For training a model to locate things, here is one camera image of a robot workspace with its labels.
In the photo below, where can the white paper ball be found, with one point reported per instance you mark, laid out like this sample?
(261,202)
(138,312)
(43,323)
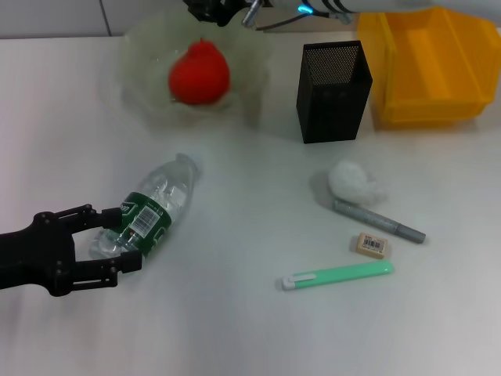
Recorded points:
(348,180)

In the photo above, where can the translucent green fruit bowl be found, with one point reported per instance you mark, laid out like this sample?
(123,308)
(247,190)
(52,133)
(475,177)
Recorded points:
(242,62)

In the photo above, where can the red-orange plush orange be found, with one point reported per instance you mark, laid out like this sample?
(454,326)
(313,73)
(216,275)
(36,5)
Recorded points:
(199,74)

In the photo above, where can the clear green-label water bottle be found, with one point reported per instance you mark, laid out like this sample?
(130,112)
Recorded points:
(168,188)

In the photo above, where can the grey glitter marker pen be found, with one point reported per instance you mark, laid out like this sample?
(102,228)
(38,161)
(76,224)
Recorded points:
(375,220)

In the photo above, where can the beige eraser with barcode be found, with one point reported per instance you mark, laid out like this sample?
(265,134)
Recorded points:
(370,244)

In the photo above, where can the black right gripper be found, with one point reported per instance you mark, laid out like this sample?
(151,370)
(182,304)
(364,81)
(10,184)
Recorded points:
(231,9)

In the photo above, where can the black mesh pen holder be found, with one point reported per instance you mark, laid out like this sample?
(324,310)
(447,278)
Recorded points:
(332,105)

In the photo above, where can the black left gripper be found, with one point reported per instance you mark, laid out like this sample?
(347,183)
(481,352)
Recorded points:
(35,250)

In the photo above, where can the mint green pen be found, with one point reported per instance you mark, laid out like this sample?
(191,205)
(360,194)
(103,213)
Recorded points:
(340,274)

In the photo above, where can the yellow plastic bin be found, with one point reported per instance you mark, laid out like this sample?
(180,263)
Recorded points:
(430,58)

